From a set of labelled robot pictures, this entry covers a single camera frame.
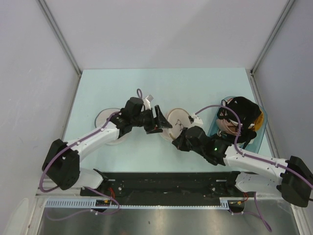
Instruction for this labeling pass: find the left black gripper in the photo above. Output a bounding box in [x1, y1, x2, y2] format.
[131, 105, 172, 134]

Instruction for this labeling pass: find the pink mesh laundry bag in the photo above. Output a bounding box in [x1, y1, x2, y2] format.
[160, 108, 191, 142]

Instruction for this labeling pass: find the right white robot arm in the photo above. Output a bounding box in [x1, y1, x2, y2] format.
[170, 126, 313, 208]

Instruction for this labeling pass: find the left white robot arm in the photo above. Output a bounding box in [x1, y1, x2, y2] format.
[39, 97, 172, 196]

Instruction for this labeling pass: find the pink bra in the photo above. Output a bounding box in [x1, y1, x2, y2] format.
[216, 119, 239, 136]

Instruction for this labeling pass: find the black bra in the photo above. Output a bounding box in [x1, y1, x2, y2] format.
[217, 96, 261, 148]

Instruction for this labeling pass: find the grey-trimmed mesh laundry bag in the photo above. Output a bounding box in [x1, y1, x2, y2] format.
[94, 108, 127, 145]

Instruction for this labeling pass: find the teal plastic basin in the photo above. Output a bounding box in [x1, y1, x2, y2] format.
[208, 96, 267, 153]

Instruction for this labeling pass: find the yellow garment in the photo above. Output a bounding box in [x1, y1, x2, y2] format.
[251, 110, 264, 132]

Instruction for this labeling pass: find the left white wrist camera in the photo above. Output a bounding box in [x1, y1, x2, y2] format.
[143, 95, 154, 110]

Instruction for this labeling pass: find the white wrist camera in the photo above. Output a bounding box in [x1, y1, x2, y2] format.
[188, 114, 203, 126]
[143, 95, 154, 110]

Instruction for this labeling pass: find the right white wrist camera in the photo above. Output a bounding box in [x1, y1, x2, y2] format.
[188, 114, 203, 126]

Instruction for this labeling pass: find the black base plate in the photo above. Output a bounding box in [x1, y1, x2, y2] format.
[79, 172, 255, 206]

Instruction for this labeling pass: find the white slotted cable duct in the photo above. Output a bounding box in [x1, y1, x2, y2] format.
[45, 198, 244, 210]

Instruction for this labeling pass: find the aluminium side rail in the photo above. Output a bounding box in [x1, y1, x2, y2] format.
[249, 70, 309, 235]

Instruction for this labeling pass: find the left aluminium frame post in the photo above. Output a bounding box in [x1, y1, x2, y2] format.
[36, 0, 82, 77]

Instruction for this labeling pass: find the aluminium frame post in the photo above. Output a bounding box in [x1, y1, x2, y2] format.
[36, 0, 82, 77]
[250, 0, 297, 75]

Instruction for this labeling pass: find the right aluminium frame post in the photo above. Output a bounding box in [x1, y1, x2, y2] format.
[250, 0, 297, 75]

